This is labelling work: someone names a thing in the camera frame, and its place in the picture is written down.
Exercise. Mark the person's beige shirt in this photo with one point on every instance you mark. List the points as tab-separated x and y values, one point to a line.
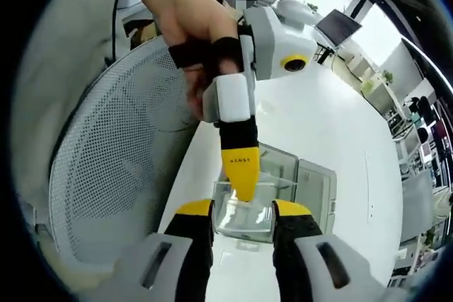
53	51

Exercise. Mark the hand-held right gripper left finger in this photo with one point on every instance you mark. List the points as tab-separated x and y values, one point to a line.
166	266

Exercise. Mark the grey mesh office chair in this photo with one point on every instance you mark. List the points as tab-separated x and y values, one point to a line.
117	139

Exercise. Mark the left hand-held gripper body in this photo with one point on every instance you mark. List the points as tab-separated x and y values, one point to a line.
276	40

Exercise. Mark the black computer monitor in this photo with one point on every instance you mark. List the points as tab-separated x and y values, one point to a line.
336	26

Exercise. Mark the grey transparent guide fixture box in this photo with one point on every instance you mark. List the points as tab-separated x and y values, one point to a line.
315	189

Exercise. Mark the clear plastic divider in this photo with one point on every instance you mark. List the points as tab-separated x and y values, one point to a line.
247	224

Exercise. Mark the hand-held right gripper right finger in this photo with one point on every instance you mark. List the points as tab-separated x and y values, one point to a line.
318	273

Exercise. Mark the green potted plant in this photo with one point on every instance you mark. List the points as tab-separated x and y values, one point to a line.
387	76

